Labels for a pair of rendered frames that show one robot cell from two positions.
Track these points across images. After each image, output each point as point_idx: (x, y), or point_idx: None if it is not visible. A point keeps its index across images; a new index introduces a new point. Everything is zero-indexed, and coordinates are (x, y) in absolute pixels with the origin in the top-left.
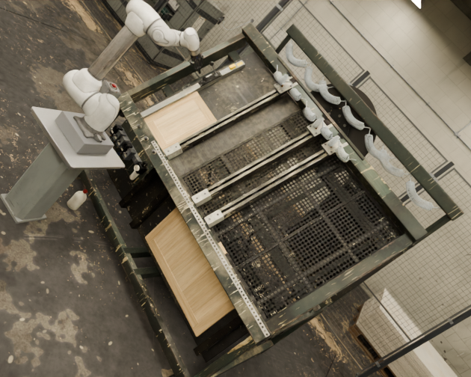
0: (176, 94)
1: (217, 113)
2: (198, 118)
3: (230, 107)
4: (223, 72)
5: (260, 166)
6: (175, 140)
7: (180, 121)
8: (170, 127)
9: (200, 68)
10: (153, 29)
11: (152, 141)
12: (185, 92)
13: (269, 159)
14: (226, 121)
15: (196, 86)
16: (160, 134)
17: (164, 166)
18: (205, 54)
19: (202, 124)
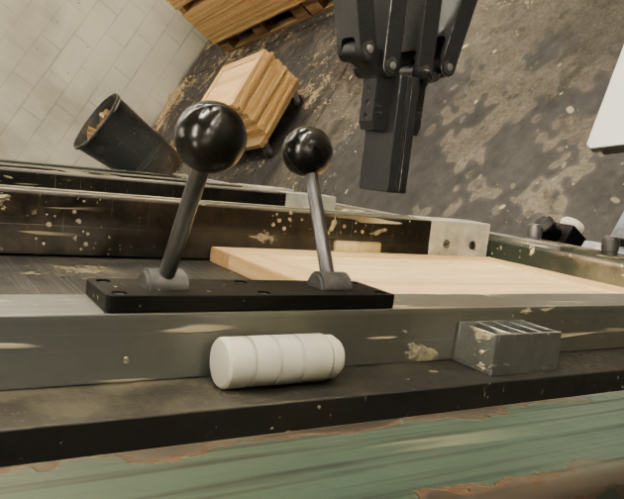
0: (573, 303)
1: (213, 276)
2: (345, 269)
3: (101, 273)
4: (47, 304)
5: (71, 172)
6: (456, 260)
7: (461, 279)
8: (513, 279)
9: (363, 113)
10: None
11: (566, 247)
12: (503, 299)
13: (23, 168)
14: (163, 197)
15: (397, 299)
16: (553, 276)
17: None
18: (325, 459)
19: (316, 259)
